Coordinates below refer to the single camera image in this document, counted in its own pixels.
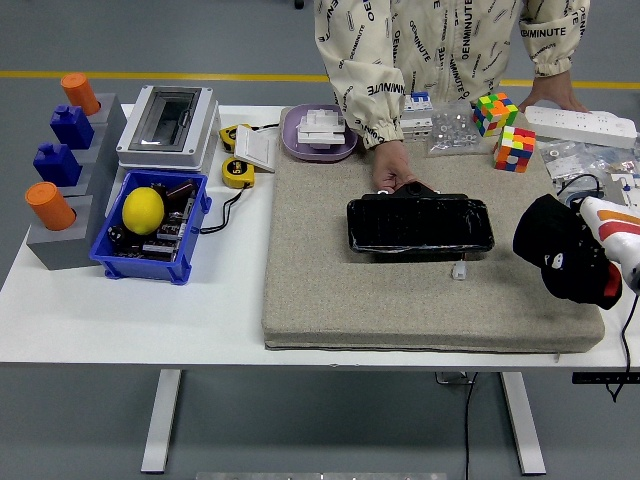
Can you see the black table control box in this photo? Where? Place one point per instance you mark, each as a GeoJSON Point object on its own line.
{"type": "Point", "coordinates": [595, 378]}

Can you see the blue plastic bin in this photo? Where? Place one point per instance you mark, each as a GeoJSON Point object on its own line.
{"type": "Point", "coordinates": [145, 272]}

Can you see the blue plastic block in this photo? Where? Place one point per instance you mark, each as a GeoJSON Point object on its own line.
{"type": "Point", "coordinates": [56, 165]}
{"type": "Point", "coordinates": [71, 127]}

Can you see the grey electrical enclosure box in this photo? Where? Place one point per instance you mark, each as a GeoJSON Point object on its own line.
{"type": "Point", "coordinates": [165, 120]}

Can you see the person's left hand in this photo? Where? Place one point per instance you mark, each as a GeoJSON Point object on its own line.
{"type": "Point", "coordinates": [552, 92]}

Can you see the person's right forearm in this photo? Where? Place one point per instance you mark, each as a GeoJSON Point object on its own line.
{"type": "Point", "coordinates": [367, 100]}

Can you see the clear bag of metal nuts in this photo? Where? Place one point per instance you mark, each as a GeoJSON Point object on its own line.
{"type": "Point", "coordinates": [452, 132]}

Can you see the grey stepped block holder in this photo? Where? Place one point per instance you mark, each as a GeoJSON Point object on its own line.
{"type": "Point", "coordinates": [65, 250]}

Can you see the multicolour puzzle cube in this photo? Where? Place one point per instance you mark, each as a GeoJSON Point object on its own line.
{"type": "Point", "coordinates": [515, 150]}
{"type": "Point", "coordinates": [495, 115]}

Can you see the stack of white plastic parts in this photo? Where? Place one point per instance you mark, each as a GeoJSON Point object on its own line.
{"type": "Point", "coordinates": [320, 127]}

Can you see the black rag with red patch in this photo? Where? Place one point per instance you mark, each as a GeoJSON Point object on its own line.
{"type": "Point", "coordinates": [545, 235]}

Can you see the black glossy panel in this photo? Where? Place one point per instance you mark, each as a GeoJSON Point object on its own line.
{"type": "Point", "coordinates": [420, 225]}

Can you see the grey-brown mat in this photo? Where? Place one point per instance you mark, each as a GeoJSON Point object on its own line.
{"type": "Point", "coordinates": [350, 300]}

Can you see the purple oval dish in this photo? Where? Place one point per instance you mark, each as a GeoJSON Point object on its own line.
{"type": "Point", "coordinates": [292, 145]}

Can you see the white table leg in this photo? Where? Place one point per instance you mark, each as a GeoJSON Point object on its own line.
{"type": "Point", "coordinates": [160, 425]}
{"type": "Point", "coordinates": [525, 425]}

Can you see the white and blue circuit breaker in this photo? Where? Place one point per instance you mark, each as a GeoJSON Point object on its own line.
{"type": "Point", "coordinates": [419, 125]}

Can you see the person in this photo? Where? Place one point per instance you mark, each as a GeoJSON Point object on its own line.
{"type": "Point", "coordinates": [440, 40]}

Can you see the clear bags of small parts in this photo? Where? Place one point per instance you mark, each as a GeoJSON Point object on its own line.
{"type": "Point", "coordinates": [570, 160]}

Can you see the white wall switch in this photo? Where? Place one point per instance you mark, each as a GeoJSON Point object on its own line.
{"type": "Point", "coordinates": [255, 150]}

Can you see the yellow lemon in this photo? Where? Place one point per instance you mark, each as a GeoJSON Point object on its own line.
{"type": "Point", "coordinates": [143, 211]}

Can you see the yellow tape measure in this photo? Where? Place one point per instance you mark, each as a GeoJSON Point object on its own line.
{"type": "Point", "coordinates": [237, 172]}
{"type": "Point", "coordinates": [227, 137]}

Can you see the small white connector plug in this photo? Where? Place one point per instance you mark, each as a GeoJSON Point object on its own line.
{"type": "Point", "coordinates": [459, 270]}

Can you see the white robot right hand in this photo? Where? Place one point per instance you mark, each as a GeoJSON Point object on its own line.
{"type": "Point", "coordinates": [615, 225]}

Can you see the person's left forearm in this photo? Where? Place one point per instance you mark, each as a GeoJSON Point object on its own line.
{"type": "Point", "coordinates": [550, 50]}

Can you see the orange cylinder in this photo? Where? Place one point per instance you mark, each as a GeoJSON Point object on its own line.
{"type": "Point", "coordinates": [50, 206]}
{"type": "Point", "coordinates": [80, 92]}

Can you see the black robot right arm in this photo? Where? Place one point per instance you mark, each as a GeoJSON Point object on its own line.
{"type": "Point", "coordinates": [636, 281]}

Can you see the person's right hand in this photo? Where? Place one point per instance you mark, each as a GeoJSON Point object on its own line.
{"type": "Point", "coordinates": [392, 164]}

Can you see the white power strip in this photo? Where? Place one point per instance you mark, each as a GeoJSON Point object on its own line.
{"type": "Point", "coordinates": [575, 122]}

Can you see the metal bracket under table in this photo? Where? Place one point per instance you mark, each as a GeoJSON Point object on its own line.
{"type": "Point", "coordinates": [452, 378]}

